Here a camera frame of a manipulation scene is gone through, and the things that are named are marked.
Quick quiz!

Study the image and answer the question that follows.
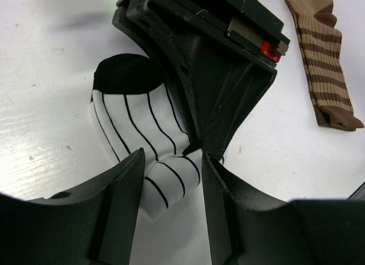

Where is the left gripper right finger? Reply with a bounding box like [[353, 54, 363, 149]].
[[202, 153, 364, 264]]

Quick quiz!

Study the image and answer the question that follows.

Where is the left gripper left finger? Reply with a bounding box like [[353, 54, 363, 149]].
[[1, 149, 145, 264]]

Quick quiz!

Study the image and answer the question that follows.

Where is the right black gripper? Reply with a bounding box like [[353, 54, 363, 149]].
[[113, 0, 290, 160]]

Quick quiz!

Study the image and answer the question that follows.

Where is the white black striped sock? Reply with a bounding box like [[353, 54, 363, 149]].
[[91, 54, 202, 221]]

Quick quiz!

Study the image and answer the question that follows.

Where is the brown striped sock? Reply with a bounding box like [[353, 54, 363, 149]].
[[285, 0, 364, 132]]

